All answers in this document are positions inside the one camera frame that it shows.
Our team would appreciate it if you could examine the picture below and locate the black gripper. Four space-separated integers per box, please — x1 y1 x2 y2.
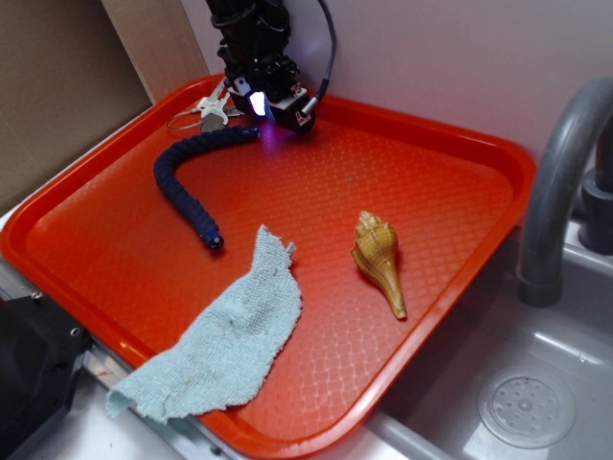
207 0 316 133

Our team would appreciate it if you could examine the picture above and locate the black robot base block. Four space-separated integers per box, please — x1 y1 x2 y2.
1 297 91 459

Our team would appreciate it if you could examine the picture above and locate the silver key bunch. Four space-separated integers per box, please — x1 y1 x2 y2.
196 79 242 133

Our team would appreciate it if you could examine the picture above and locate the brown spiral seashell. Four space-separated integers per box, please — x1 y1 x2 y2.
351 211 407 320

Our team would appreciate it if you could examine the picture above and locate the brown cardboard panel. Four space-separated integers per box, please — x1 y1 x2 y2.
1 1 209 212

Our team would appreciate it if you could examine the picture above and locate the red plastic tray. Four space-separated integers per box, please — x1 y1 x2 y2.
1 77 535 459

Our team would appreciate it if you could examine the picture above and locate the light blue terry cloth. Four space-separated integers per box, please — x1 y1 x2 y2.
105 226 302 424

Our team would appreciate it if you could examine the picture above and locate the grey curved faucet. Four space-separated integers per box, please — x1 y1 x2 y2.
517 77 612 307

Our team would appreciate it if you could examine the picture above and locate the grey plastic sink basin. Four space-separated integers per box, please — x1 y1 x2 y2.
368 224 613 460

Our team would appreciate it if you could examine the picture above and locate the round sink drain strainer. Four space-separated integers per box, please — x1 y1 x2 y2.
478 366 576 449

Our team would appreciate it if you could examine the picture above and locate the black sensor cable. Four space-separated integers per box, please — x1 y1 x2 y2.
300 0 337 115

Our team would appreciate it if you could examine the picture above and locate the dark blue braided rope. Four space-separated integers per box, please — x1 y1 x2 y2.
153 125 263 250

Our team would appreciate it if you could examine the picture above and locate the dark grey faucet handle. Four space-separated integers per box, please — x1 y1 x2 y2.
579 121 612 255

